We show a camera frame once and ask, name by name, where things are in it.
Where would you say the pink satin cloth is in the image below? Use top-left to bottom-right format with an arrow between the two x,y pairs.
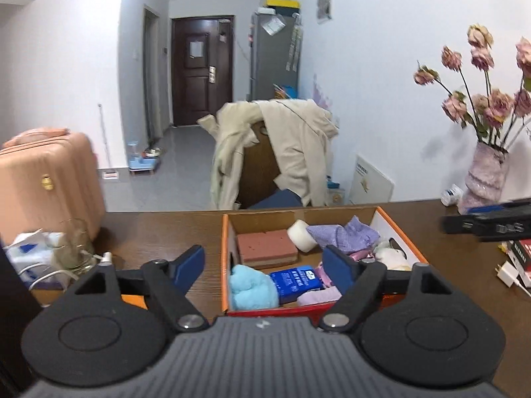
315,249 -> 376,289

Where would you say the yellow and black box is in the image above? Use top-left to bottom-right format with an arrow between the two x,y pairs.
265,0 -> 300,14

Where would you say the white charger plug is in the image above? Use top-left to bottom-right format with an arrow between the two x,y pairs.
494,261 -> 521,288

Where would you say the folded umbrella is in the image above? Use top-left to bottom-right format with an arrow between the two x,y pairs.
285,25 -> 303,73

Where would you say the blue tissue packet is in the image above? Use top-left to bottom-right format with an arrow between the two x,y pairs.
269,265 -> 326,304

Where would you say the paper note on fridge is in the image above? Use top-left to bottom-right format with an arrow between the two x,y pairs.
263,14 -> 286,36

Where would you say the blue seat cushion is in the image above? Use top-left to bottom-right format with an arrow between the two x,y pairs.
248,188 -> 303,209

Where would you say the small red box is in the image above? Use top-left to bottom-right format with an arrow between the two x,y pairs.
507,238 -> 531,274

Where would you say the brick red sponge block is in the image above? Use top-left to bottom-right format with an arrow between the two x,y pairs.
236,229 -> 299,269

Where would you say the white round foam puff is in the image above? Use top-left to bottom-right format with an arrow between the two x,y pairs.
287,220 -> 322,253

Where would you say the clear glass jar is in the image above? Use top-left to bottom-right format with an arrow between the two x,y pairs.
56,218 -> 94,269

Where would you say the brown wooden chair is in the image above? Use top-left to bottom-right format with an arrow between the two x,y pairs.
238,120 -> 333,210

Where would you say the blue pet feeder stand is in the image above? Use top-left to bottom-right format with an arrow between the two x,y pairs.
128,141 -> 162,173

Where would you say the orange strap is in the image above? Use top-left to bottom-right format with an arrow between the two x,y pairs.
120,294 -> 148,310

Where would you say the lilac fluffy towel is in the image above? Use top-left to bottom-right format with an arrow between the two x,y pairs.
296,288 -> 343,307

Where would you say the red cardboard box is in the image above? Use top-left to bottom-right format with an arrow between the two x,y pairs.
220,206 -> 430,318

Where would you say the light blue plush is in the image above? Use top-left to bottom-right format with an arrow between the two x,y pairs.
228,264 -> 280,311

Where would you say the grey fridge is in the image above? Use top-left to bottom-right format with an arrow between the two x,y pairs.
249,10 -> 303,102

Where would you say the small white pill bottle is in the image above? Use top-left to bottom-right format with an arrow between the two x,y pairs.
440,183 -> 464,207

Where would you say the pink suitcase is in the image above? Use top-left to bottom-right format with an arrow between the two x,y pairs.
0,128 -> 106,249

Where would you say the pink wall decoration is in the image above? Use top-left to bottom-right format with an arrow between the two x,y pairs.
311,75 -> 333,108

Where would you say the beige coat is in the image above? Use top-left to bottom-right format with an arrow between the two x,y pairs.
197,99 -> 340,210

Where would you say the pink textured vase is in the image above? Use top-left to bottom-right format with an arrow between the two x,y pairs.
458,141 -> 511,214

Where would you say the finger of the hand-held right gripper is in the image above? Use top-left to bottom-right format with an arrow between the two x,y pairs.
442,213 -> 478,235

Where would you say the grey side door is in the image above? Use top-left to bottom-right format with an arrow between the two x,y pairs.
143,4 -> 164,142

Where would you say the purple drawstring pouch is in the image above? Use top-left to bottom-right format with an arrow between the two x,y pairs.
306,216 -> 381,254

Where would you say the white usb cable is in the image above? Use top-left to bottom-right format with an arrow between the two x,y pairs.
17,252 -> 114,291

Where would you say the dark brown entrance door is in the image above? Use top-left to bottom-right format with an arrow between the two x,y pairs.
171,16 -> 235,127

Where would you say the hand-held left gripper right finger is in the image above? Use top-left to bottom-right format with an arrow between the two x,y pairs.
317,244 -> 457,334

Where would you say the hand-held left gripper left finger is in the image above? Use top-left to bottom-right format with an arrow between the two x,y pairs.
75,244 -> 209,333

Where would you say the clear plastic bag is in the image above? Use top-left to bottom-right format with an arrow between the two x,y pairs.
373,238 -> 413,272

